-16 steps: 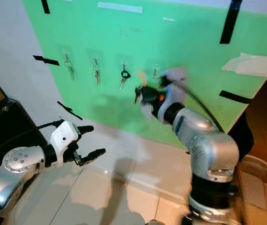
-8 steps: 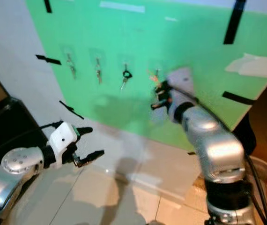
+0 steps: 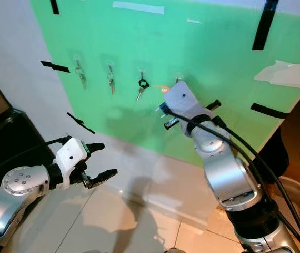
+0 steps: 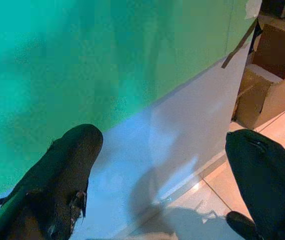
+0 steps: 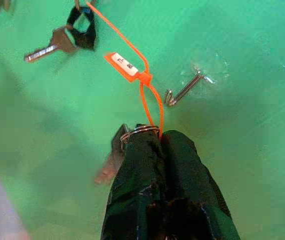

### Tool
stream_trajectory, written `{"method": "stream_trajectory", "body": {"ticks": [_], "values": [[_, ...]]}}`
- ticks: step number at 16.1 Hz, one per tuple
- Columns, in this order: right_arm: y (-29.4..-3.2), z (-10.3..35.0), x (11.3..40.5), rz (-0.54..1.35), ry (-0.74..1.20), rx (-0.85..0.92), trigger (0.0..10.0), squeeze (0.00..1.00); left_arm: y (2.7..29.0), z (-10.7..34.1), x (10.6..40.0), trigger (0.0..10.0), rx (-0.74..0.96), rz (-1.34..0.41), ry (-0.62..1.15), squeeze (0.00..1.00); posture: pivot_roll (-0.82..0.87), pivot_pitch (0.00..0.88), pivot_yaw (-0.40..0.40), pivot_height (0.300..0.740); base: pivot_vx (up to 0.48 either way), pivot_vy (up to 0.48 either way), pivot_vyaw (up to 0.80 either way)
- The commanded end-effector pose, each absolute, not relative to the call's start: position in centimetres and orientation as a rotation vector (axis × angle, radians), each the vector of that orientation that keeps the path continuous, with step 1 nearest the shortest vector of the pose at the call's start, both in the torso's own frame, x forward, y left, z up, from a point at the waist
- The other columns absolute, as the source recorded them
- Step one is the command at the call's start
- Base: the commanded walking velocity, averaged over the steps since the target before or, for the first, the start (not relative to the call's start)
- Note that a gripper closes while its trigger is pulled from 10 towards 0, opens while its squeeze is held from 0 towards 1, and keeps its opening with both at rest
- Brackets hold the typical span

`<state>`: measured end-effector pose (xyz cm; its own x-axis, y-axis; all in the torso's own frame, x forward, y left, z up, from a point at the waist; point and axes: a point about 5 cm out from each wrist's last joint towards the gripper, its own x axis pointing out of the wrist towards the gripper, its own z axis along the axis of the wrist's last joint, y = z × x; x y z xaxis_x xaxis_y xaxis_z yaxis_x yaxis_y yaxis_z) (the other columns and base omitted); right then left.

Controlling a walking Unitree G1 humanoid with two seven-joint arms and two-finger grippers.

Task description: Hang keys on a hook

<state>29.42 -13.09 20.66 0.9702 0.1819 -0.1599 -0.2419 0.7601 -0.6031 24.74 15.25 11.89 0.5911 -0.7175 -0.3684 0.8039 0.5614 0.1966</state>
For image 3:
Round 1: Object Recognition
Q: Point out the key with orange tag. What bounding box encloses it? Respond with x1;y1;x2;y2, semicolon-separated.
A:
153;77;184;93

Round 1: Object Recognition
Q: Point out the black headed key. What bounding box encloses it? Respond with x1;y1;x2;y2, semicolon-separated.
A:
135;74;151;102

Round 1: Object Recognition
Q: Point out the green board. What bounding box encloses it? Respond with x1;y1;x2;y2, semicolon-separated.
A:
31;0;300;167

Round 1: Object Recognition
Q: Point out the black cabinet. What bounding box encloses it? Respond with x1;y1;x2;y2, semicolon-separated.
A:
0;108;43;211

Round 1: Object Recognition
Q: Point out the long white tape strip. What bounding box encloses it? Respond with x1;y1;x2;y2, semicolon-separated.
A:
112;1;165;15

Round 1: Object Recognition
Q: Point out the torn white paper piece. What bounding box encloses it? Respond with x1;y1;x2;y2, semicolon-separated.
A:
254;60;300;89

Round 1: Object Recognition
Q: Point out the long black tape strip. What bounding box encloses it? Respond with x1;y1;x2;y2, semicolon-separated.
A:
252;0;279;51

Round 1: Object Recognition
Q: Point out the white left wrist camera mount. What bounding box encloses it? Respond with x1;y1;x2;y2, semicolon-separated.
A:
55;138;92;180

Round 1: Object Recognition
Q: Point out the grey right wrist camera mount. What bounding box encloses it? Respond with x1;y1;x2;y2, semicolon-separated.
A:
163;80;212;125

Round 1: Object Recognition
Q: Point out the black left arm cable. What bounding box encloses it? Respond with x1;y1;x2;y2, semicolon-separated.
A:
8;135;73;170

